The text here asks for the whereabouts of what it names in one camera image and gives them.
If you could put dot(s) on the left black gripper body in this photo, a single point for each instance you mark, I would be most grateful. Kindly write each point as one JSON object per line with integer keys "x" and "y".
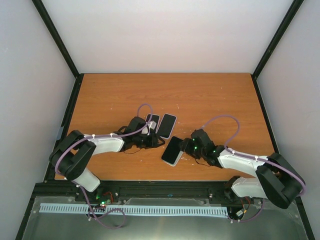
{"x": 144, "y": 143}

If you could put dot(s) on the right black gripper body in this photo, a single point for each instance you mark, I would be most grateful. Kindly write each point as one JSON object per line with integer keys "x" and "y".
{"x": 194, "y": 151}

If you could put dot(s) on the black phone green edge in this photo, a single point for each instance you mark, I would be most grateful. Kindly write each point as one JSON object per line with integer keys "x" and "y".
{"x": 173, "y": 144}

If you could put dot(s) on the white phone case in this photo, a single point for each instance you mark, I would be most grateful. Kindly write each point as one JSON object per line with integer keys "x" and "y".
{"x": 171, "y": 157}

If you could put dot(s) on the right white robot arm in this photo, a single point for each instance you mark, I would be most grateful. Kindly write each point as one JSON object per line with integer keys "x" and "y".
{"x": 271, "y": 177}

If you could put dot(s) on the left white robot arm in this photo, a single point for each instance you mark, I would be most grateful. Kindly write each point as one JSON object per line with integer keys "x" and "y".
{"x": 71, "y": 157}

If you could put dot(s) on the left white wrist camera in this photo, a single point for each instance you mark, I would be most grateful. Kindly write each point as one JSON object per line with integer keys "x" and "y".
{"x": 151, "y": 127}

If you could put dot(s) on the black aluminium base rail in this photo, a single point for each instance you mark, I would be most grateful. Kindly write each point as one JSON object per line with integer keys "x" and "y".
{"x": 211, "y": 191}

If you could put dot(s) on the light blue cable duct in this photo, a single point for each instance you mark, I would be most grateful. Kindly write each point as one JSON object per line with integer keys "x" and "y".
{"x": 136, "y": 210}

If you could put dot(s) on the left black frame post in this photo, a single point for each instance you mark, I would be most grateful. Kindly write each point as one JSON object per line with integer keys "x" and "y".
{"x": 48, "y": 22}

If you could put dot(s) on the black frame post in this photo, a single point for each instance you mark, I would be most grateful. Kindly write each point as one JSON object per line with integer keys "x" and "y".
{"x": 283, "y": 26}
{"x": 48, "y": 22}

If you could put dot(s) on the right black frame post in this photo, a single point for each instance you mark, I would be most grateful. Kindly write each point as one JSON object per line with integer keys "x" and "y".
{"x": 283, "y": 26}

